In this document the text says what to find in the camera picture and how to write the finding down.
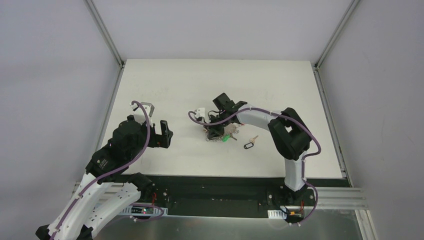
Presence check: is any keyring chain with coloured tags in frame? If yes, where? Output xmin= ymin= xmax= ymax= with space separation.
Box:
xmin=202 ymin=123 xmax=245 ymax=143

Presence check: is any key with black tag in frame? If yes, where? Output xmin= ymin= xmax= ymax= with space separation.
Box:
xmin=243 ymin=135 xmax=259 ymax=150

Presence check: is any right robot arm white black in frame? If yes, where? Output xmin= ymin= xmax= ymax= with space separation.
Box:
xmin=205 ymin=93 xmax=312 ymax=205

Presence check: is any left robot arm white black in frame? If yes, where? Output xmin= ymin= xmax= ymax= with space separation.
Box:
xmin=35 ymin=115 xmax=174 ymax=240

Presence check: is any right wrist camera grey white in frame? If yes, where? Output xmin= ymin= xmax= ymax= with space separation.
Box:
xmin=194 ymin=107 xmax=206 ymax=125

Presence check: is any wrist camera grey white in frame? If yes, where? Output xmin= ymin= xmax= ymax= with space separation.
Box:
xmin=130 ymin=102 xmax=155 ymax=118
xmin=194 ymin=107 xmax=206 ymax=125

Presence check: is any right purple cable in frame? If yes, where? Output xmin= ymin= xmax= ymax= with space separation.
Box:
xmin=188 ymin=107 xmax=322 ymax=226

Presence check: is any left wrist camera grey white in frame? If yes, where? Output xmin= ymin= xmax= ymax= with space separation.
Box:
xmin=130 ymin=102 xmax=155 ymax=118

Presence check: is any left white cable duct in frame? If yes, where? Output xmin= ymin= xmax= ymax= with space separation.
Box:
xmin=118 ymin=205 xmax=168 ymax=217

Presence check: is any white cable duct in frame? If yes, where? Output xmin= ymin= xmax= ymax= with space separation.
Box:
xmin=118 ymin=205 xmax=168 ymax=217
xmin=267 ymin=209 xmax=287 ymax=220

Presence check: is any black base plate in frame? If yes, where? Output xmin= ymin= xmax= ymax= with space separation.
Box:
xmin=147 ymin=175 xmax=349 ymax=219

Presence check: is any right white cable duct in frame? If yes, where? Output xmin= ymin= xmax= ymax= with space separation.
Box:
xmin=267 ymin=209 xmax=287 ymax=220

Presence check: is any front aluminium extrusion rail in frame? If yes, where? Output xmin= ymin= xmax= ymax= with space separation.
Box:
xmin=316 ymin=187 xmax=369 ymax=210

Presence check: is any left aluminium frame rail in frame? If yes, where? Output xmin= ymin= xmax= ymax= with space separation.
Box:
xmin=84 ymin=0 xmax=125 ymax=69

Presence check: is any aluminium frame rail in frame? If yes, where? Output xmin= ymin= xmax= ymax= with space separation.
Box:
xmin=314 ymin=0 xmax=362 ymax=71
xmin=84 ymin=0 xmax=125 ymax=69

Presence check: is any right aluminium frame rail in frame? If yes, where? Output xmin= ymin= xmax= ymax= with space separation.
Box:
xmin=314 ymin=0 xmax=362 ymax=71

